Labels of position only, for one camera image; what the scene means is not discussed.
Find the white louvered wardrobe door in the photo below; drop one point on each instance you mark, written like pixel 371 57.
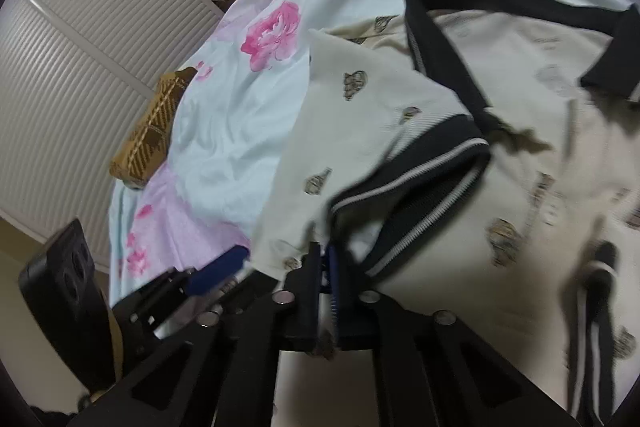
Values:
pixel 110 2
pixel 55 117

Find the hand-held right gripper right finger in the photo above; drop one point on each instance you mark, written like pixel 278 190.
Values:
pixel 334 299

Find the cream printed polo shirt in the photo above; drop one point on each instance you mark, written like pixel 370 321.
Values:
pixel 380 107

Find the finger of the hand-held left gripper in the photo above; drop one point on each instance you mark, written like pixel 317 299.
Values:
pixel 220 274

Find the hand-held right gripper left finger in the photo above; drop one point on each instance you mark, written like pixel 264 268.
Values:
pixel 304 307

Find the floral bed quilt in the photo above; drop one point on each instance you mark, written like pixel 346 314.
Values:
pixel 235 132

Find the brown plaid folded garment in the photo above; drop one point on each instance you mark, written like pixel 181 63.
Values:
pixel 145 142

